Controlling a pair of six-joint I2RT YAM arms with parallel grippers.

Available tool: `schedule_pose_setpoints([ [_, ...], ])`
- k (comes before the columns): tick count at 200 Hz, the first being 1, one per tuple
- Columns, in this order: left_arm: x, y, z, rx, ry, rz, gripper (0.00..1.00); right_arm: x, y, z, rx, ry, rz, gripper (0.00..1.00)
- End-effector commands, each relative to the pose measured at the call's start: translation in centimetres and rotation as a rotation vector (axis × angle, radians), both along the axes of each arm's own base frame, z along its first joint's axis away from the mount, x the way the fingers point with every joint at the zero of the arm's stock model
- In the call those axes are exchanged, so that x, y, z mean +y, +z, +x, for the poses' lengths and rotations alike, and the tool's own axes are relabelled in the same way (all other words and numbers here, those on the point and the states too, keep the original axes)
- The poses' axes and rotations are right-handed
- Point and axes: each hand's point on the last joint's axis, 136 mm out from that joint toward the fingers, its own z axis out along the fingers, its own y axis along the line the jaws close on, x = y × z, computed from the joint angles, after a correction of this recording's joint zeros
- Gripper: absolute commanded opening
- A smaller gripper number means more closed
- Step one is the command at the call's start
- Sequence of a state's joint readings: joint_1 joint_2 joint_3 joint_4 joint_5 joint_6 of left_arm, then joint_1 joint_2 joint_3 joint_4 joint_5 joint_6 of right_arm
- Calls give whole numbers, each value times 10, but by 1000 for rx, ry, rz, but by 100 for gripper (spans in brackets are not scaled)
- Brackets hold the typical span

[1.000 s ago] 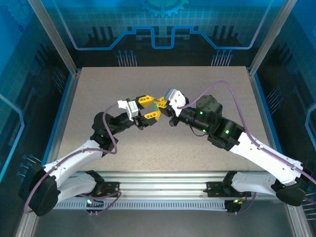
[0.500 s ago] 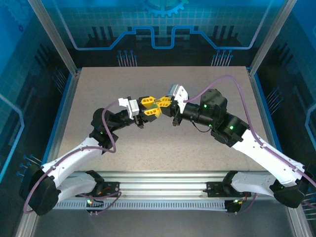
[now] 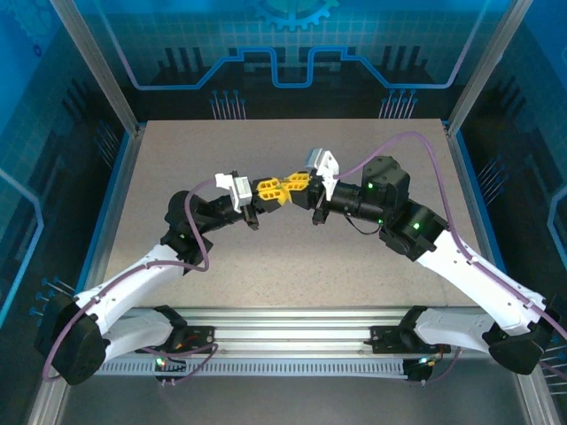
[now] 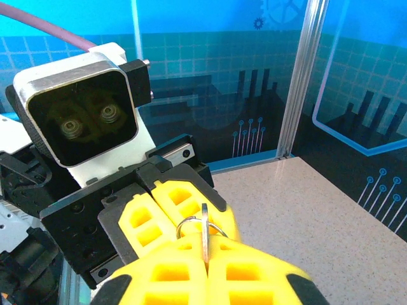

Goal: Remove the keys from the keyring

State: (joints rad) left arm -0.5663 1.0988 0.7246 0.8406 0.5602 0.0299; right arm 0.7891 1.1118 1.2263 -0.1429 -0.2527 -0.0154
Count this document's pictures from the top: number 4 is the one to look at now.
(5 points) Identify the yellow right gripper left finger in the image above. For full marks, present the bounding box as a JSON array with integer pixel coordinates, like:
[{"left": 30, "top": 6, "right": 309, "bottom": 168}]
[{"left": 90, "top": 236, "right": 209, "bottom": 305}]

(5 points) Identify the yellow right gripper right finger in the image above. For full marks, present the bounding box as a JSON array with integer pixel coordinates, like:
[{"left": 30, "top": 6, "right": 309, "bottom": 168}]
[{"left": 207, "top": 236, "right": 330, "bottom": 305}]

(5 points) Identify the silver metal keyring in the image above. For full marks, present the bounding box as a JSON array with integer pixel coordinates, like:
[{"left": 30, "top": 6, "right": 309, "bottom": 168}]
[{"left": 176, "top": 215, "right": 228, "bottom": 241}]

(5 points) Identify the silver metal key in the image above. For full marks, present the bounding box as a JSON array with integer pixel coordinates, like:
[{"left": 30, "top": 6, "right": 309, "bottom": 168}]
[{"left": 200, "top": 203, "right": 211, "bottom": 264}]

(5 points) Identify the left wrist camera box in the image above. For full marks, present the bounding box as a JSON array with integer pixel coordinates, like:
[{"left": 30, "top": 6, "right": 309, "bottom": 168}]
[{"left": 5, "top": 42, "right": 153, "bottom": 188}]

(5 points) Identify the aluminium frame post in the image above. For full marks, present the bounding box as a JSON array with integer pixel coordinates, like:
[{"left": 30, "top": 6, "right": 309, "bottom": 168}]
[{"left": 275, "top": 0, "right": 331, "bottom": 160}]

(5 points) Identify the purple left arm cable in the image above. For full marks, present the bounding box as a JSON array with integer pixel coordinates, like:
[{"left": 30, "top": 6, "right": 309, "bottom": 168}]
[{"left": 0, "top": 3, "right": 98, "bottom": 53}]

